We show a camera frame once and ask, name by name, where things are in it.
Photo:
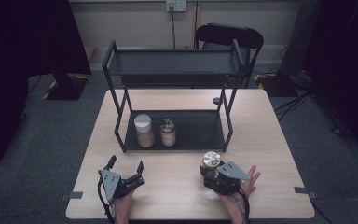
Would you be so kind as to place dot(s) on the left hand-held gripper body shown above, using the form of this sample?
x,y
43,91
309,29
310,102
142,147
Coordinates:
x,y
111,182

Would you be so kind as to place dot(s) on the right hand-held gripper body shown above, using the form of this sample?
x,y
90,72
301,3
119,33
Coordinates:
x,y
230,174

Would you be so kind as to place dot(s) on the glass jar with gold lid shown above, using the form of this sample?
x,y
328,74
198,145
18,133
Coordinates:
x,y
211,160

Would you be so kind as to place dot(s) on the glass jar with silver lid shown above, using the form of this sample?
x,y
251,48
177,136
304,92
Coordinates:
x,y
167,133

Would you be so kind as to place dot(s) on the black metal shelf rack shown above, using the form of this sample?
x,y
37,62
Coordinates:
x,y
174,62

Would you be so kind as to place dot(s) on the person's right hand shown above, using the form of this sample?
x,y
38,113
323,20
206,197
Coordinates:
x,y
251,182

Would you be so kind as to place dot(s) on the person's left hand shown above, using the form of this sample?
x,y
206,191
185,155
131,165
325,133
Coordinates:
x,y
125,202

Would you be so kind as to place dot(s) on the glass jar with white lid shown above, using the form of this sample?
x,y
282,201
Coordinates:
x,y
143,123

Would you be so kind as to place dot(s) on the round dark table cap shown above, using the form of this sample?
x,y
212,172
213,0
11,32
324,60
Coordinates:
x,y
216,100

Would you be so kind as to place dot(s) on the black stand base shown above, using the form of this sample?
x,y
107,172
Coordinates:
x,y
276,85
66,87

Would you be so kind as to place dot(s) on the black chair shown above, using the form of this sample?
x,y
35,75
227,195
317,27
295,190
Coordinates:
x,y
230,34

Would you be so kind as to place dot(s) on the black curtain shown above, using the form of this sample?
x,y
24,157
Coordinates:
x,y
348,62
18,62

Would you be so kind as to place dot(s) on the dark grey curtain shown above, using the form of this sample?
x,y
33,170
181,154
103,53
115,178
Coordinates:
x,y
300,37

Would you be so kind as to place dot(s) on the white power socket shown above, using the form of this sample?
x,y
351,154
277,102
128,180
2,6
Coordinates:
x,y
176,5

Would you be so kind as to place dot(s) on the grey table bracket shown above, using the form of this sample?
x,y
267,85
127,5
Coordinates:
x,y
72,195
304,191

